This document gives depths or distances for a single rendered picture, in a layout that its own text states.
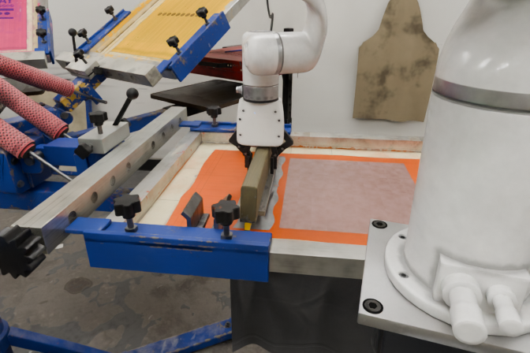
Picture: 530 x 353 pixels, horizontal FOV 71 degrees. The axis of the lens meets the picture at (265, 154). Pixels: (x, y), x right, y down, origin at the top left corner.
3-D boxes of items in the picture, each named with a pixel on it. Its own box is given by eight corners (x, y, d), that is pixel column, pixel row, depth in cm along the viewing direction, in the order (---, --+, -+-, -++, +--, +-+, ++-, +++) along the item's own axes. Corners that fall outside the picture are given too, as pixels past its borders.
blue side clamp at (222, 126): (290, 145, 114) (291, 124, 112) (289, 151, 110) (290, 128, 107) (195, 141, 118) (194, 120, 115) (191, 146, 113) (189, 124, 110)
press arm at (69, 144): (128, 158, 92) (125, 139, 90) (116, 169, 86) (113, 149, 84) (62, 155, 94) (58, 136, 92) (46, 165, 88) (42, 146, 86)
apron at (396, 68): (424, 120, 274) (452, -40, 234) (427, 123, 267) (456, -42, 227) (352, 117, 280) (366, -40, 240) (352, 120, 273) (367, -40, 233)
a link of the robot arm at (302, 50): (272, -38, 52) (255, 86, 67) (353, -35, 55) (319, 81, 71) (255, -59, 57) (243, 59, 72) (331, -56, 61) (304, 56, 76)
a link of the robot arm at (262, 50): (301, 33, 64) (248, 35, 62) (299, 94, 68) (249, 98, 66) (272, 27, 78) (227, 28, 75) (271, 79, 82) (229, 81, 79)
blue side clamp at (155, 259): (271, 262, 63) (272, 227, 61) (268, 283, 59) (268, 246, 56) (105, 249, 67) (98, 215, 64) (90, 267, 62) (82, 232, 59)
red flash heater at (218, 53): (255, 61, 235) (255, 41, 230) (319, 68, 209) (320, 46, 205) (181, 75, 190) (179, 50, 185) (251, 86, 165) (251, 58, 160)
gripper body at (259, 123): (233, 95, 75) (235, 147, 80) (283, 97, 74) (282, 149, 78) (240, 87, 82) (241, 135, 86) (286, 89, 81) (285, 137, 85)
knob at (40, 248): (63, 256, 59) (53, 216, 56) (39, 281, 53) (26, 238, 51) (20, 252, 59) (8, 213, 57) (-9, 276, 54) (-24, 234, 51)
